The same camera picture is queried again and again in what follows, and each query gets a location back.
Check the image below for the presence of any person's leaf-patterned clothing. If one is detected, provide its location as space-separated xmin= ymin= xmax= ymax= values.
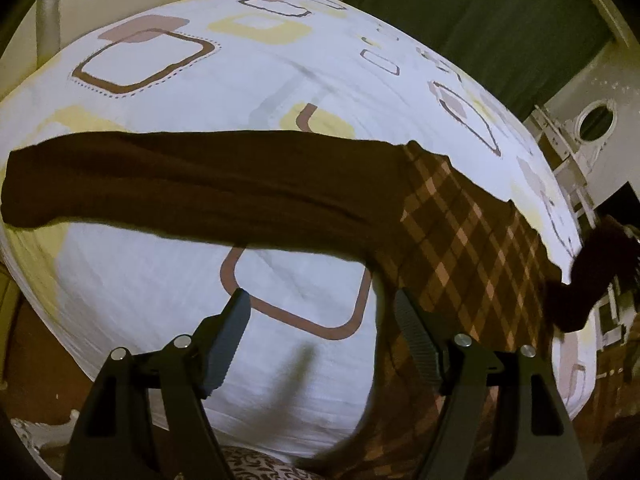
xmin=220 ymin=447 xmax=321 ymax=480

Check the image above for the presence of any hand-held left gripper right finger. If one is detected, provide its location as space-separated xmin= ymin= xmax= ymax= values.
xmin=392 ymin=289 xmax=588 ymax=480

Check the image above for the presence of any green curtain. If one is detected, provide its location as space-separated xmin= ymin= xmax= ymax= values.
xmin=340 ymin=0 xmax=616 ymax=121

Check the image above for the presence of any bed with patterned white sheet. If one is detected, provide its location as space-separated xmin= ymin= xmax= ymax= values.
xmin=0 ymin=0 xmax=601 ymax=466

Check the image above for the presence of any white ornate furniture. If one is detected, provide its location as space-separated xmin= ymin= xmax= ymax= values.
xmin=527 ymin=105 xmax=640 ymax=361

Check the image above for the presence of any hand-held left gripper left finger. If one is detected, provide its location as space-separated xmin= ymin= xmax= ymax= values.
xmin=62 ymin=287 xmax=253 ymax=480

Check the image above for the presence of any brown knit garment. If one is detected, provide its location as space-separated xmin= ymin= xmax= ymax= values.
xmin=0 ymin=129 xmax=638 ymax=480

